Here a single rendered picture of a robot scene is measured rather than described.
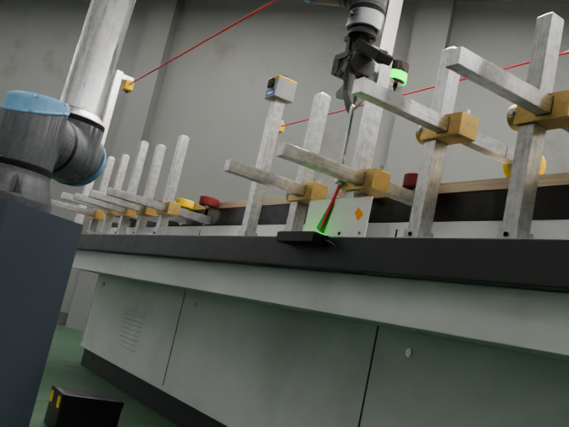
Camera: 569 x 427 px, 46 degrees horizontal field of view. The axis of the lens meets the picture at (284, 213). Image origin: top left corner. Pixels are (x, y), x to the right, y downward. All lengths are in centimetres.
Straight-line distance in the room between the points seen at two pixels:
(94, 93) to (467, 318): 110
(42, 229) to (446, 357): 96
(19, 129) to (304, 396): 106
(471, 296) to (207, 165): 522
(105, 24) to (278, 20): 484
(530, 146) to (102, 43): 112
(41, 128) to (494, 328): 107
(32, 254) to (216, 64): 529
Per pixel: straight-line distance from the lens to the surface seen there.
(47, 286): 165
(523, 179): 128
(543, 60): 136
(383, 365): 176
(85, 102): 184
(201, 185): 635
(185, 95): 678
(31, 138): 164
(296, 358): 207
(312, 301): 170
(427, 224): 144
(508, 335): 124
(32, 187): 163
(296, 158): 150
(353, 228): 159
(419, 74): 587
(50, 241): 163
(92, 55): 187
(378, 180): 159
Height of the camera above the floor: 47
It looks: 9 degrees up
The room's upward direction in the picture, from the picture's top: 13 degrees clockwise
